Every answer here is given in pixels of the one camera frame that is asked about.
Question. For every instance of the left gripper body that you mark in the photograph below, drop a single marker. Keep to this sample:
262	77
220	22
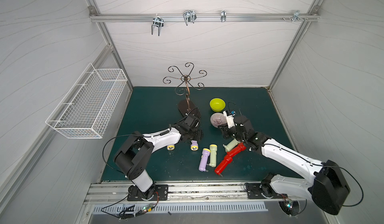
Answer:
195	134

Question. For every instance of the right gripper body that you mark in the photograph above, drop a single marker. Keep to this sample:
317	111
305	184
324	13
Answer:
227	131

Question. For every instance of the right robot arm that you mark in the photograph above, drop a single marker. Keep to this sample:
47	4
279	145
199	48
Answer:
321	182

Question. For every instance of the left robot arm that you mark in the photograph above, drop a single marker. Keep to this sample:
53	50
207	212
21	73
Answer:
133	156

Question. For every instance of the red flashlight upper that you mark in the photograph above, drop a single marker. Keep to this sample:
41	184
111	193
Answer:
236	150

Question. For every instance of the red flashlight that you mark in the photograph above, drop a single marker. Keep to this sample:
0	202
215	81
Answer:
223	164
236	150

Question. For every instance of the pale green flashlight right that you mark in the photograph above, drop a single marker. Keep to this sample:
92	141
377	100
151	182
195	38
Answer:
231	145

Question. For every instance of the pale green flashlight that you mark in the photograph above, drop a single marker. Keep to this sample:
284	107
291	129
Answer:
213	155
231	145

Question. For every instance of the red flashlight lower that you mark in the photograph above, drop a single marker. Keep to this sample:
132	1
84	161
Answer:
223	164

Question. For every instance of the pale green flashlight middle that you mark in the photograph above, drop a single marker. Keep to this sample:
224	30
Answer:
213	155

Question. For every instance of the pink patterned bowl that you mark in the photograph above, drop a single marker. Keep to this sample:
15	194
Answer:
218	119

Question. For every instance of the lime green bowl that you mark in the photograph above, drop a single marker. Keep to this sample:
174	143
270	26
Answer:
217	105

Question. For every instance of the metal double hook left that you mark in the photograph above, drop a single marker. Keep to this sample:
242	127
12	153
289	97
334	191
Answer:
158	23

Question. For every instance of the metal double hook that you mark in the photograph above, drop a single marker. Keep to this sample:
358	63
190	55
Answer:
158	23
189	16

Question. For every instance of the metal double hook middle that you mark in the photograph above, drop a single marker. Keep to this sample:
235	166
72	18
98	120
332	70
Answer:
189	16

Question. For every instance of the small metal hook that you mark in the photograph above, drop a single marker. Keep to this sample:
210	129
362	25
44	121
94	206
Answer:
223	16

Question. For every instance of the metal hook right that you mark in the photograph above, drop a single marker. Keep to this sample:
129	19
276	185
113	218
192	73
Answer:
296	17

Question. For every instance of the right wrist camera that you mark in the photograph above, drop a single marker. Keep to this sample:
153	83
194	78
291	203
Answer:
229	115

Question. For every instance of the copper wire jewelry stand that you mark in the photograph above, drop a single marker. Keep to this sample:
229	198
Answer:
186	106

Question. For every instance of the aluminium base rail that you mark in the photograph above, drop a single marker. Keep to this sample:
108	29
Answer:
178	192

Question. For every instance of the white wire basket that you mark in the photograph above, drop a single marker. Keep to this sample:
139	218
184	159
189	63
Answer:
85	111

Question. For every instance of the aluminium top rail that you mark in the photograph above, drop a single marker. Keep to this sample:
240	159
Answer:
216	17

